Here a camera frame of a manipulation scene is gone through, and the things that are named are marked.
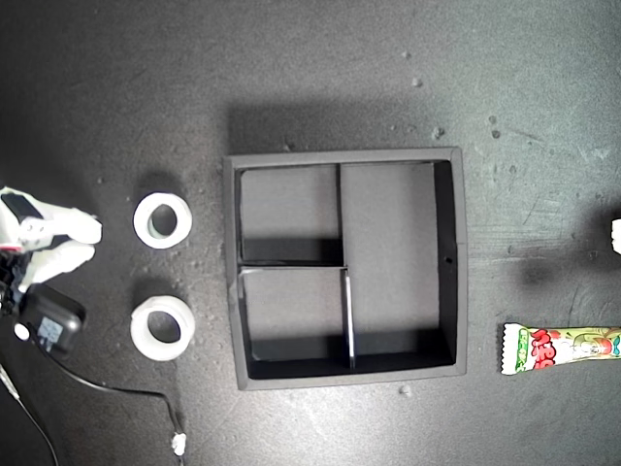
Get white tape roll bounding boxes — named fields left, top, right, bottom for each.
left=132, top=192, right=193, bottom=250
left=129, top=294, right=197, bottom=362

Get green red snack bar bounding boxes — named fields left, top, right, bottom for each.
left=499, top=322, right=621, bottom=376

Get black tray with wells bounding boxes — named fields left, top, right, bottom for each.
left=221, top=147, right=470, bottom=392

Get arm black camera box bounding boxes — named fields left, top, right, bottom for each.
left=13, top=284, right=87, bottom=361

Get black camera cable white connector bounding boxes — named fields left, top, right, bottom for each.
left=43, top=349, right=189, bottom=466

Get thin grey cable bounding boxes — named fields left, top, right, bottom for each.
left=0, top=362, right=60, bottom=466

